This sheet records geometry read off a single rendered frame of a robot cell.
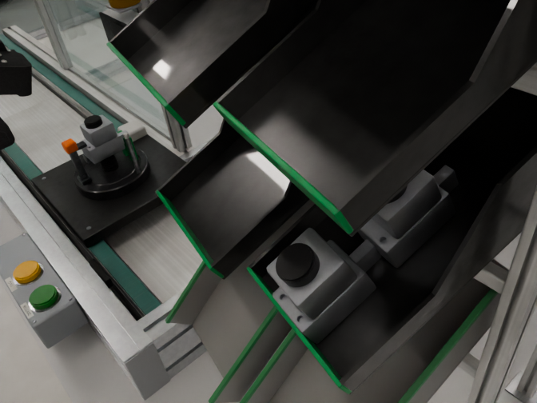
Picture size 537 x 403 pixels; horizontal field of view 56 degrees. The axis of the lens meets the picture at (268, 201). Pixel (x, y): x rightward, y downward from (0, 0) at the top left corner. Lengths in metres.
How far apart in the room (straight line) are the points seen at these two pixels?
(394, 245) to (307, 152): 0.12
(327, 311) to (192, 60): 0.21
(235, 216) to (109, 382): 0.43
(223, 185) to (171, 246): 0.40
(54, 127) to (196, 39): 0.95
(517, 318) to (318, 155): 0.20
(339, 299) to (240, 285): 0.26
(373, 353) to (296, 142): 0.15
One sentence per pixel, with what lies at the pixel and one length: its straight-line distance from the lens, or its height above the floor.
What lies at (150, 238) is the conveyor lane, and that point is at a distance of 0.92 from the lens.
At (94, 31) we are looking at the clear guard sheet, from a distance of 1.19.
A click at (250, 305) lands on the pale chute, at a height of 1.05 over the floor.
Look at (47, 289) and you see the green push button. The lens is 0.83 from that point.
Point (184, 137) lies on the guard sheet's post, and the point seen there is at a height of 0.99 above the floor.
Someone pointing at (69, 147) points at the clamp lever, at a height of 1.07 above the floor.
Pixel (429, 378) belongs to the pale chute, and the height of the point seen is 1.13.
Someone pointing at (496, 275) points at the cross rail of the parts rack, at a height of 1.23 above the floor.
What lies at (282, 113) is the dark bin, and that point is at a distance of 0.32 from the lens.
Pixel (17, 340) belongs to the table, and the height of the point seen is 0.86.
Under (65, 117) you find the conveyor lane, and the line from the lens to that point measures 1.37.
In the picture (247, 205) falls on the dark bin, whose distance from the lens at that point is 0.48.
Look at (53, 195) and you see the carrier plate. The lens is 1.01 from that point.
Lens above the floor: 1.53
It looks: 41 degrees down
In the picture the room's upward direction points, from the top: 8 degrees counter-clockwise
